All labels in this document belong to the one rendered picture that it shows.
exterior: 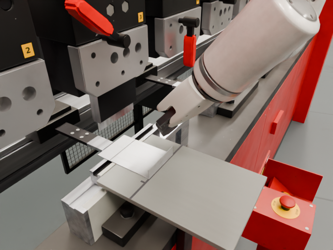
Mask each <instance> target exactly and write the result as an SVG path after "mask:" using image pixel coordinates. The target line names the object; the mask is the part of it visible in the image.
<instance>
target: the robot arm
mask: <svg viewBox="0 0 333 250"><path fill-rule="evenodd" d="M325 2H326V0H250V1H249V2H248V3H247V5H246V6H245V7H244V8H243V9H242V10H241V12H240V13H239V14H238V15H237V16H236V17H235V18H234V19H233V20H232V22H231V23H230V24H229V25H228V26H227V27H226V28H225V29H224V30H223V31H222V32H221V33H220V34H219V36H218V37H217V38H216V39H215V40H214V41H213V42H212V43H211V45H210V46H209V47H208V48H207V49H206V50H205V51H204V52H203V53H202V55H201V56H200V57H199V58H198V59H197V60H196V61H195V63H194V68H193V70H192V75H191V76H189V77H188V78H186V79H185V80H184V81H183V82H181V83H180V84H179V85H178V86H177V87H175V88H174V89H173V90H172V91H171V92H170V93H169V94H168V95H167V96H166V97H165V98H164V99H163V100H162V101H161V102H160V103H159V104H158V105H157V110H158V112H161V111H165V110H167V112H166V113H165V114H164V115H162V116H161V117H160V118H159V119H158V120H157V121H156V122H157V123H156V127H157V128H158V130H159V132H160V133H161V134H162V136H166V135H167V134H170V133H171V132H172V131H173V130H174V129H175V128H177V127H178V125H179V124H181V123H183V122H185V121H187V120H189V119H191V118H193V117H195V116H196V115H198V114H200V113H202V112H203V111H205V110H206V109H207V108H208V107H210V106H211V105H212V104H213V103H224V102H229V101H231V100H233V99H234V98H235V97H237V96H238V95H239V94H241V93H242V92H243V91H244V90H245V89H247V88H248V87H249V86H250V85H252V84H253V83H254V82H256V81H257V80H258V79H259V78H261V77H262V76H263V75H264V74H266V73H267V72H268V71H270V70H271V69H272V68H273V67H275V66H276V65H277V64H279V63H281V62H283V61H286V60H288V59H290V58H292V57H294V56H295V55H296V54H297V53H299V52H300V50H301V49H302V48H303V47H304V45H305V44H306V42H307V41H308V40H309V39H311V38H312V37H313V36H314V35H316V34H317V33H318V31H319V29H320V22H319V16H320V13H321V11H322V8H323V6H324V4H325Z"/></svg>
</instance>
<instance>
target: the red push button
mask: <svg viewBox="0 0 333 250"><path fill-rule="evenodd" d="M279 201H280V204H281V207H282V209H283V210H285V211H289V210H290V209H291V208H294V207H295V205H296V203H295V200H294V199H293V198H292V197H290V196H287V195H284V196H281V198H280V199H279Z"/></svg>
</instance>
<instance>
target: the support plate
mask: <svg viewBox="0 0 333 250"><path fill-rule="evenodd" d="M143 143H146V144H148V145H151V146H153V147H156V148H158V149H161V150H164V151H168V150H169V149H170V148H171V147H172V146H173V153H174V152H175V151H176V150H177V149H178V148H179V147H180V146H181V145H180V144H177V143H175V142H172V141H169V140H167V139H164V138H161V137H159V136H156V135H153V134H152V135H151V136H149V137H148V138H147V139H146V140H145V141H143ZM147 179H148V178H145V177H143V176H141V175H139V174H137V173H135V172H132V171H130V170H128V169H126V168H124V167H122V166H120V165H117V164H116V165H115V166H114V167H112V168H111V169H110V170H109V171H108V172H106V173H105V174H104V175H103V176H102V177H100V178H99V179H98V180H97V181H96V182H97V185H98V186H100V187H102V188H104V189H106V190H108V191H110V192H111V193H113V194H115V195H117V196H119V197H121V198H123V199H125V200H127V201H128V202H130V203H132V204H134V205H136V206H138V207H140V208H142V209H143V210H145V211H147V212H149V213H151V214H153V215H155V216H157V217H158V218H160V219H162V220H164V221H166V222H168V223H170V224H172V225H173V226H175V227H177V228H179V229H181V230H183V231H185V232H187V233H188V234H190V235H192V236H194V237H196V238H198V239H200V240H202V241H203V242H205V243H207V244H209V245H211V246H213V247H215V248H217V249H218V250H235V248H236V246H237V244H238V242H239V239H240V237H241V235H242V233H243V231H244V229H245V226H246V224H247V222H248V220H249V218H250V216H251V213H252V211H253V209H254V207H255V205H256V203H257V200H258V198H259V196H260V194H261V192H262V190H263V187H264V185H265V183H266V181H267V177H266V176H263V175H260V174H257V173H255V172H252V171H249V170H247V169H244V168H242V167H239V166H236V165H234V164H231V163H228V162H226V161H223V160H220V159H218V158H215V157H212V156H210V155H207V154H204V153H202V152H199V151H196V150H194V149H191V148H188V147H185V146H182V147H181V148H180V149H179V150H178V151H177V152H176V153H175V154H174V155H173V156H172V157H171V158H170V159H169V160H168V161H167V162H166V163H165V164H164V165H163V166H162V167H161V168H160V170H159V171H158V172H157V173H156V174H155V175H154V176H153V177H152V178H151V179H150V180H149V181H148V182H147V183H146V184H145V185H144V186H143V187H142V188H141V189H140V190H139V191H138V192H137V193H136V194H135V195H134V196H133V197H132V198H131V199H130V197H131V196H132V195H133V194H134V193H135V192H136V191H137V189H138V188H139V187H140V186H141V185H142V184H143V183H142V182H140V181H141V180H142V181H144V182H145V181H146V180H147Z"/></svg>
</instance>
